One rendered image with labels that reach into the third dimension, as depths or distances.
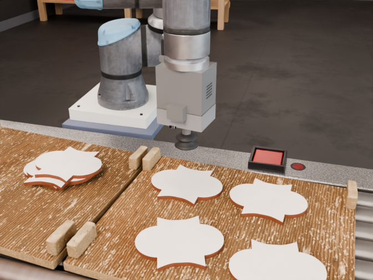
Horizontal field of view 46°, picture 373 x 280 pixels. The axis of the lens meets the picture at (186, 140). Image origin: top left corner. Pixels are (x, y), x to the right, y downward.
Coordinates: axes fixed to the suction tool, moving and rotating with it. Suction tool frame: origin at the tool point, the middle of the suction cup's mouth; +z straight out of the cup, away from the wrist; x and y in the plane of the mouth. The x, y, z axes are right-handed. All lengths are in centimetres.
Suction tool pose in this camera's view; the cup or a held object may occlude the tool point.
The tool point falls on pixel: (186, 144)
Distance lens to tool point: 79.0
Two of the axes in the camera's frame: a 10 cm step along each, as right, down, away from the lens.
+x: 4.2, -4.1, 8.1
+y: 9.1, 1.9, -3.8
